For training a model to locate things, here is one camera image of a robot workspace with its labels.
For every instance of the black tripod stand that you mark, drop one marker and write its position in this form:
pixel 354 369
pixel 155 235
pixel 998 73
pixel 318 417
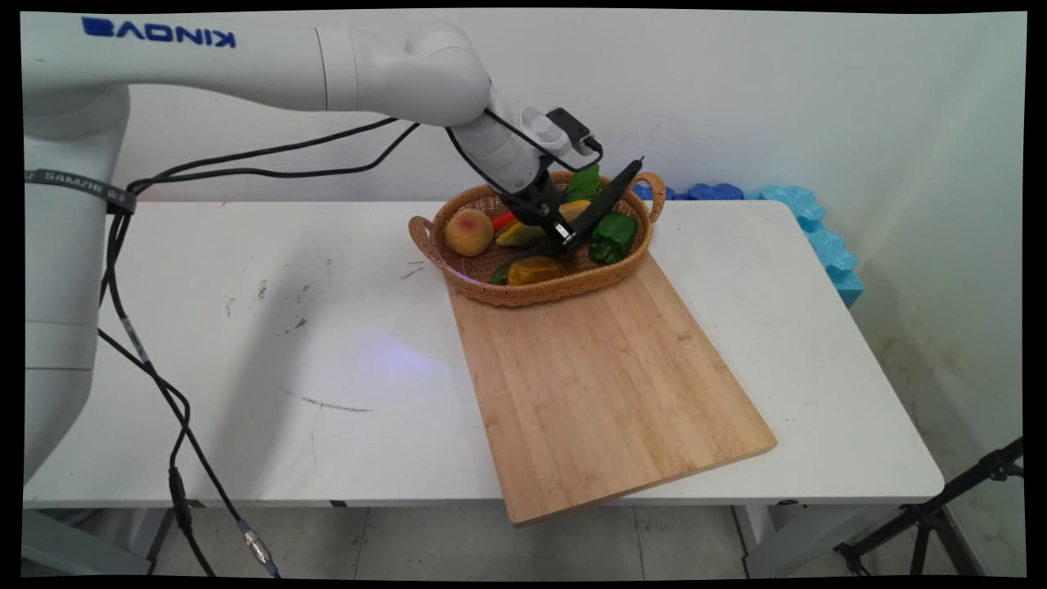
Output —
pixel 924 515

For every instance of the long dark green cucumber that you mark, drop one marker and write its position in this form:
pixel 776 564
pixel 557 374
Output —
pixel 609 192

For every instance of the green bell pepper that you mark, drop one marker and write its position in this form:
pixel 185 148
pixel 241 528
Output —
pixel 613 237

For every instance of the white table leg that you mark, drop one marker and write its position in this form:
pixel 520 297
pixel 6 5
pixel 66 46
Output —
pixel 810 544

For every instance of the yellow bell pepper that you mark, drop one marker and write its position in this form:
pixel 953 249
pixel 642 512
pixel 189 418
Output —
pixel 533 270

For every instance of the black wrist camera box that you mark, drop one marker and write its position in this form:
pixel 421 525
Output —
pixel 572 127

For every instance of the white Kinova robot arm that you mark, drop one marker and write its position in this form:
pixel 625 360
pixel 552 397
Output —
pixel 245 57

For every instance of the wooden cutting board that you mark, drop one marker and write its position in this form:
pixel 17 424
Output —
pixel 605 393

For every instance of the green leafy vegetable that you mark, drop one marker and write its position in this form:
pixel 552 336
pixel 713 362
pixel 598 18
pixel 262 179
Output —
pixel 583 184

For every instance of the light blue foam mat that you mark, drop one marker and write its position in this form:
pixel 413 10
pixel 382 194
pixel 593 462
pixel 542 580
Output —
pixel 818 237

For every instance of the red chili pepper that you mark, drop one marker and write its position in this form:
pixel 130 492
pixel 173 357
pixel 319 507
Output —
pixel 504 221

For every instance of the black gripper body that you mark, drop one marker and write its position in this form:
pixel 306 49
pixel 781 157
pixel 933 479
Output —
pixel 538 200

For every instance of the yellow corn cob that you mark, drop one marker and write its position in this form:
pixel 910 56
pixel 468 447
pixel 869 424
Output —
pixel 574 210

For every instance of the peach fruit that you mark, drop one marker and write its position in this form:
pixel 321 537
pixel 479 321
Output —
pixel 469 231

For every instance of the grey table leg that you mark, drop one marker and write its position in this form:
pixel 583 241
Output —
pixel 82 548

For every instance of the yellow-green mango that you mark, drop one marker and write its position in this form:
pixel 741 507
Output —
pixel 517 237

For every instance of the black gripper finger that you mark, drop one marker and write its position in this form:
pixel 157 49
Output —
pixel 581 243
pixel 563 233

